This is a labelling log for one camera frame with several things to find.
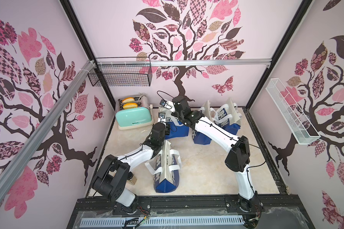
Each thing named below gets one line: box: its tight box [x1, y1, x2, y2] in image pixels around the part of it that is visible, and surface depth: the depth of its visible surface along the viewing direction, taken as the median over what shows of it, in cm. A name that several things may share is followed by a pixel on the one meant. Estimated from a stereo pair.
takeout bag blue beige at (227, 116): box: [210, 96, 243, 136], surface depth 92 cm
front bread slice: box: [122, 102, 138, 110], surface depth 97 cm
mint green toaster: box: [115, 94, 154, 131], surface depth 101 cm
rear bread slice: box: [121, 97, 135, 104], surface depth 102 cm
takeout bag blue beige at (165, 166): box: [144, 139, 183, 193], surface depth 71 cm
